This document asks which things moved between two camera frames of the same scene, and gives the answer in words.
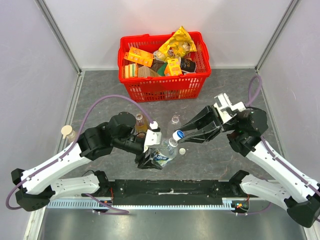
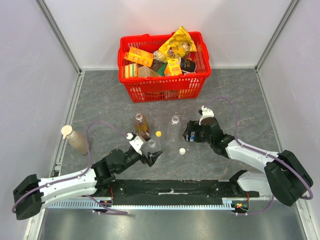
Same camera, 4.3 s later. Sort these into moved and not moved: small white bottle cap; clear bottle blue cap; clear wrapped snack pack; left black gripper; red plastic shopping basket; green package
Moved: left black gripper; clear bottle blue cap
Not moved: clear wrapped snack pack; green package; red plastic shopping basket; small white bottle cap
